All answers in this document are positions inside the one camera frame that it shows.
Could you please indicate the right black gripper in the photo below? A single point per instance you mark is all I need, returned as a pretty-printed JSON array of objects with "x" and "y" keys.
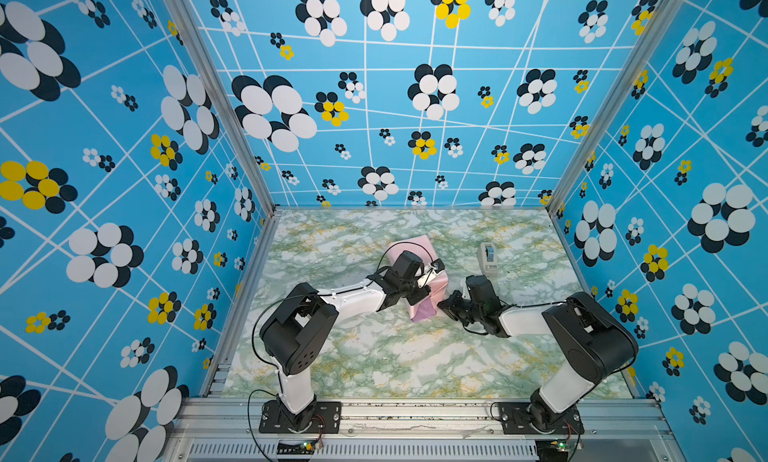
[{"x": 451, "y": 304}]

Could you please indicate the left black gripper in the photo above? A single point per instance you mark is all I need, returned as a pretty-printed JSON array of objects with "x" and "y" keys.
[{"x": 422, "y": 293}]

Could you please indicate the purple wrapping paper sheet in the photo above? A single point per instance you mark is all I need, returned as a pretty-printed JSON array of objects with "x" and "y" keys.
[{"x": 422, "y": 247}]

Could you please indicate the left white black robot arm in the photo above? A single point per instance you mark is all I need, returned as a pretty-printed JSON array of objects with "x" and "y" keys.
[{"x": 294, "y": 334}]

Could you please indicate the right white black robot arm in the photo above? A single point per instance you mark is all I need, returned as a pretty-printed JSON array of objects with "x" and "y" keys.
[{"x": 594, "y": 343}]

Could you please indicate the white tape dispenser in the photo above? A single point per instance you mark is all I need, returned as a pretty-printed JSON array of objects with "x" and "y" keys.
[{"x": 488, "y": 259}]

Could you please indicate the right green circuit board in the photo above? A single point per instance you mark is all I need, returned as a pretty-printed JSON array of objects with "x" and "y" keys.
[{"x": 555, "y": 450}]

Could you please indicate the green circuit board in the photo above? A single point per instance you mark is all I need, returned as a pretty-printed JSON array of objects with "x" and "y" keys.
[
  {"x": 555, "y": 450},
  {"x": 297, "y": 448}
]

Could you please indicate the left green circuit board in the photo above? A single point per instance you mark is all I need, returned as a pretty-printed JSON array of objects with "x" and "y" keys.
[{"x": 297, "y": 448}]

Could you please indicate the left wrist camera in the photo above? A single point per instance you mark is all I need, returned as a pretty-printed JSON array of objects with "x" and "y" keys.
[{"x": 436, "y": 268}]

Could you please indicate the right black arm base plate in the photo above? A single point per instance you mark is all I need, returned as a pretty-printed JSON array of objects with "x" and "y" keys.
[{"x": 526, "y": 418}]

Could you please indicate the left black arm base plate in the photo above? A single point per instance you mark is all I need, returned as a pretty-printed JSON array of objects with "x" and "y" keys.
[{"x": 319, "y": 417}]

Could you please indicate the aluminium front rail frame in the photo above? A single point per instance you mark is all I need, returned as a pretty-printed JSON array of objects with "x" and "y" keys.
[{"x": 219, "y": 429}]

